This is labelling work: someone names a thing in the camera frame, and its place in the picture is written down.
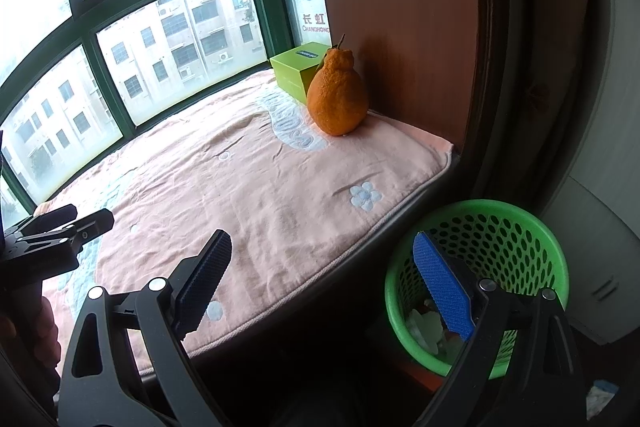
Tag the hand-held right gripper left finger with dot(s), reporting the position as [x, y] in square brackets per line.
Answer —
[202, 287]

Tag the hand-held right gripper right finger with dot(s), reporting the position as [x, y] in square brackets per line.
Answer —
[445, 287]

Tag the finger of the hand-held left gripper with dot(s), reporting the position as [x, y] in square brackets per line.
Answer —
[55, 216]
[95, 222]

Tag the green plastic basket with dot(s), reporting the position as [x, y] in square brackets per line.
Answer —
[500, 232]

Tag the person's left hand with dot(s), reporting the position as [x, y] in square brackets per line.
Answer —
[49, 332]

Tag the orange box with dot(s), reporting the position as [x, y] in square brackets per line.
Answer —
[420, 374]

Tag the pink printed blanket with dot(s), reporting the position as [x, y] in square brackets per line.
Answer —
[250, 187]

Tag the white cabinet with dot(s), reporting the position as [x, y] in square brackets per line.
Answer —
[600, 232]

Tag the white patterned cloth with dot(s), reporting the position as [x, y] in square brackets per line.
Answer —
[602, 399]

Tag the beige apartment building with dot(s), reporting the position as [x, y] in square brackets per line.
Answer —
[190, 32]

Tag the bumpy orange citrus fruit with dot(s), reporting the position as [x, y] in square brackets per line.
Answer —
[337, 97]

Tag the green tissue box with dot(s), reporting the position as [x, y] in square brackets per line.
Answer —
[290, 72]

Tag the brown wooden panel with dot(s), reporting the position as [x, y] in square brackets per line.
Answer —
[410, 7]

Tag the green window frame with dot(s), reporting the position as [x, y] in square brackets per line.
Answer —
[95, 62]

